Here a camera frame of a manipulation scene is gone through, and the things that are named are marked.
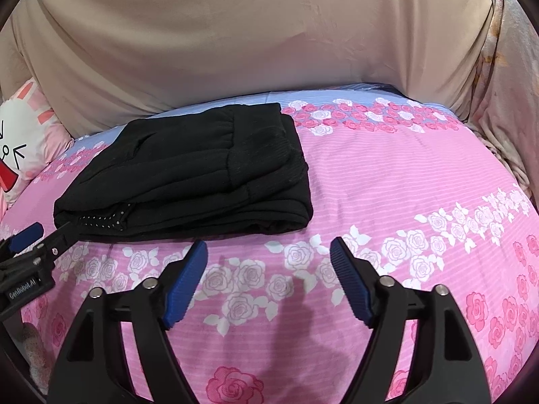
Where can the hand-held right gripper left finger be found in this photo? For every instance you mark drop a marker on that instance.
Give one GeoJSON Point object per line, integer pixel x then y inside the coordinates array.
{"type": "Point", "coordinates": [185, 287]}

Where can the beige floral cloth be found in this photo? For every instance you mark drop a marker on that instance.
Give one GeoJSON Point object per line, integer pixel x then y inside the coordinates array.
{"type": "Point", "coordinates": [505, 92]}

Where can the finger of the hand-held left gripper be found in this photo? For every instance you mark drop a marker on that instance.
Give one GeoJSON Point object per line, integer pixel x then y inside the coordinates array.
{"type": "Point", "coordinates": [61, 237]}
{"type": "Point", "coordinates": [27, 234]}

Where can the white cartoon face pillow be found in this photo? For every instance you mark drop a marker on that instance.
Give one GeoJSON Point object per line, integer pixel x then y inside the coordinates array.
{"type": "Point", "coordinates": [21, 134]}

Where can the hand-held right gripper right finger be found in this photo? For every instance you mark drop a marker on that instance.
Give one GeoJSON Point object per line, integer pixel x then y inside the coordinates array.
{"type": "Point", "coordinates": [353, 286]}

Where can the grey fuzzy cloth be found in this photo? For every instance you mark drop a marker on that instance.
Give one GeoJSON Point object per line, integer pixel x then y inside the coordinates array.
{"type": "Point", "coordinates": [33, 353]}

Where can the black pants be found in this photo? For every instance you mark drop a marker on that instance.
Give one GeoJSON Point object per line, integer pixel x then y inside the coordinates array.
{"type": "Point", "coordinates": [189, 176]}

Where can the pink rose print bed sheet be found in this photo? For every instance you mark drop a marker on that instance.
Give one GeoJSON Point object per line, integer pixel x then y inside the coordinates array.
{"type": "Point", "coordinates": [379, 185]}

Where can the beige cloth cover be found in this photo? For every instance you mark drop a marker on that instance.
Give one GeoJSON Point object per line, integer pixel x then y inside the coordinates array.
{"type": "Point", "coordinates": [252, 29]}

